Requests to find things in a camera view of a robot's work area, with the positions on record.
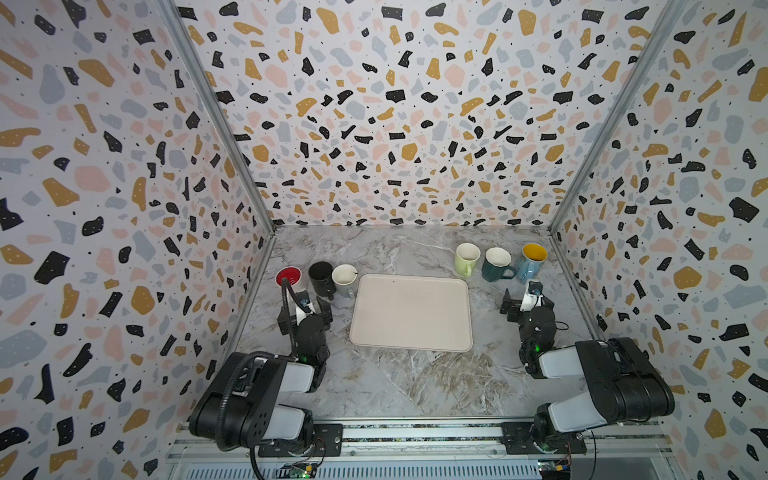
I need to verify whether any black mug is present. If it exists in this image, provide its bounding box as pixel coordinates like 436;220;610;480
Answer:
308;261;336;300

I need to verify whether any grey mug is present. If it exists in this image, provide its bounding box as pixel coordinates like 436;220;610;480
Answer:
332;264;358;298

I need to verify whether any white cream mug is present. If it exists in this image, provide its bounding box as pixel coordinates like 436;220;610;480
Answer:
275;266;306;300

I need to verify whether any blue butterfly mug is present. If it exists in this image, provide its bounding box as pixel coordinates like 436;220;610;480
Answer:
515;243;548;283

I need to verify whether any dark green faceted mug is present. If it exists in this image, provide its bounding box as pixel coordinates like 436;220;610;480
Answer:
481;247;517;282

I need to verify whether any light green mug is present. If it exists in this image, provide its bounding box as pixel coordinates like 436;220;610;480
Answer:
454;242;482;278

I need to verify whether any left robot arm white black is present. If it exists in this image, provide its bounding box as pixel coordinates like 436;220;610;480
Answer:
188;297;333;456

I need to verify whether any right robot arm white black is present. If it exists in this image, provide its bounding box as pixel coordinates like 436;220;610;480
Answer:
500;281;675;454

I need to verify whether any beige plastic tray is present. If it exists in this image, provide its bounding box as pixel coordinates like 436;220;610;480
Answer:
349;274;473;352

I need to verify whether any left circuit board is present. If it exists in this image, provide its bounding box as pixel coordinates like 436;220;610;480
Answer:
276;463;318;479

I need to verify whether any circuit board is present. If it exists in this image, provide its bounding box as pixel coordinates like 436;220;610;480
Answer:
537;460;571;480
276;463;318;479

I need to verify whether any right circuit board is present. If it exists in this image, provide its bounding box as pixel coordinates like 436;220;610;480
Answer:
537;460;571;480

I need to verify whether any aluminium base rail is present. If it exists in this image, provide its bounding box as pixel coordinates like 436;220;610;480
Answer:
160;417;685;479

